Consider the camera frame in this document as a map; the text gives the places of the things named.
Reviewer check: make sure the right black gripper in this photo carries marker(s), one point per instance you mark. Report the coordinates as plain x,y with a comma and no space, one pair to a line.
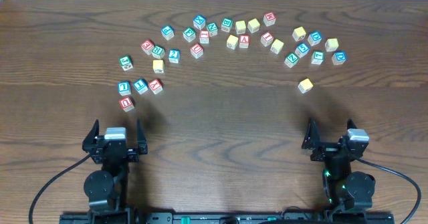
332,150

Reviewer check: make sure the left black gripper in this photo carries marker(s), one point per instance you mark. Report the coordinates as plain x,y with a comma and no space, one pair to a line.
114,149

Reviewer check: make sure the blue 2 block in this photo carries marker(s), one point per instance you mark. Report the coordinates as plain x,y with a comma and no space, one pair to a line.
174,56

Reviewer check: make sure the red I block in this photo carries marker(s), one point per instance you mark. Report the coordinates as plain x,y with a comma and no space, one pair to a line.
266,39

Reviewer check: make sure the red A block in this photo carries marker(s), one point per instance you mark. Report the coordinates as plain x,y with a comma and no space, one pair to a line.
244,41

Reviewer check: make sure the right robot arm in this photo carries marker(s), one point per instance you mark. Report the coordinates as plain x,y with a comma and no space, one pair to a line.
347,191

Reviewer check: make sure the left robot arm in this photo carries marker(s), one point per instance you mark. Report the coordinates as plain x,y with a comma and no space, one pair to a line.
106,189

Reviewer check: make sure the red U block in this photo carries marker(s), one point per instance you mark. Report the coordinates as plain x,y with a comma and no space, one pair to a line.
126,104

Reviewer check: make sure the yellow block lone right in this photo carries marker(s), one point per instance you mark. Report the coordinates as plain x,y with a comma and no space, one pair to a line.
305,85

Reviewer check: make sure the blue L block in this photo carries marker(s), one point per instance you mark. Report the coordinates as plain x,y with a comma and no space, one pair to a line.
124,88

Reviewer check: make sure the blue T block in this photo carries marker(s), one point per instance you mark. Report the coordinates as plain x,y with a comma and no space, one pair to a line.
140,86

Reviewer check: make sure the red Y block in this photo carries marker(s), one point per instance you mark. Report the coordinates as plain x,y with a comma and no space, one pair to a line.
156,86

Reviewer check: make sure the blue D block lower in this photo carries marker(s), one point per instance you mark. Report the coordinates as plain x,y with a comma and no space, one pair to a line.
339,57

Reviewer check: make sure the blue d block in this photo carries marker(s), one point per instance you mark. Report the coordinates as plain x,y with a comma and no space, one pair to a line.
339,57
314,38

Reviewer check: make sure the green L block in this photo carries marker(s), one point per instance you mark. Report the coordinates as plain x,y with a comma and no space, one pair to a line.
317,57

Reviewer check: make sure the green J block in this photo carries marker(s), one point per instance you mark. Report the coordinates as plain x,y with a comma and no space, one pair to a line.
126,63

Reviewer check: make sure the green Z block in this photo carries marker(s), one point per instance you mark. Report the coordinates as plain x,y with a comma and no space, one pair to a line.
291,60

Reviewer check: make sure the blue 5 block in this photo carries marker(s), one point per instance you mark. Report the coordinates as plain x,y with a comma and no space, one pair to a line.
302,50

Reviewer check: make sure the yellow block far right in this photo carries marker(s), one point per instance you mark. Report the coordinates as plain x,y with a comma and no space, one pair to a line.
331,44

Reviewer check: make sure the yellow block left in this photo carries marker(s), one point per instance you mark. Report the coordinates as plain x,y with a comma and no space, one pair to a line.
158,66

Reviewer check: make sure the blue D block upper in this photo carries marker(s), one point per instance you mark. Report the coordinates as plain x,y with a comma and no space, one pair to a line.
314,38

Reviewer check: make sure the green R block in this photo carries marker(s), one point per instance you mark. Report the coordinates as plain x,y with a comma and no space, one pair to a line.
158,52

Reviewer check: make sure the red G block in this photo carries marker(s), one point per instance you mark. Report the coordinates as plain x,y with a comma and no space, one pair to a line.
147,46

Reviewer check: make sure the yellow block beside I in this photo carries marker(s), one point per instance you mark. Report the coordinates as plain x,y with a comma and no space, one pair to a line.
277,46

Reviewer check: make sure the yellow block upper right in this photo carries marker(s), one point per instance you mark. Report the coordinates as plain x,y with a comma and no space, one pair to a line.
299,34

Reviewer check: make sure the blue P block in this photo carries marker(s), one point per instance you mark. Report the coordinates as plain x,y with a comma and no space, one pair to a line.
167,32

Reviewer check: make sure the red H block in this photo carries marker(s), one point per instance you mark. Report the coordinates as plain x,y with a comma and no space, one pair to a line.
269,19

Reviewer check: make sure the yellow block top right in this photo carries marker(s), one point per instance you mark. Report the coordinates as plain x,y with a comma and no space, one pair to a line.
253,25

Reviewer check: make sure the green F block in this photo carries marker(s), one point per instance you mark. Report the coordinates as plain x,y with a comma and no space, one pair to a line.
189,34

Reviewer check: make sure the yellow block beside A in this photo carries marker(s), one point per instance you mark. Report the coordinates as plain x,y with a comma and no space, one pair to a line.
232,42

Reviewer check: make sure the yellow block top middle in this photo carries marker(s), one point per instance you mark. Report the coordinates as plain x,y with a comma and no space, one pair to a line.
240,27

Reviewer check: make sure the green N block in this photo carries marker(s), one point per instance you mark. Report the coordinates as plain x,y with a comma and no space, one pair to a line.
212,29

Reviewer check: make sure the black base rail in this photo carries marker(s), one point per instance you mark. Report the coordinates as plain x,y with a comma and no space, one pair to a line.
243,218

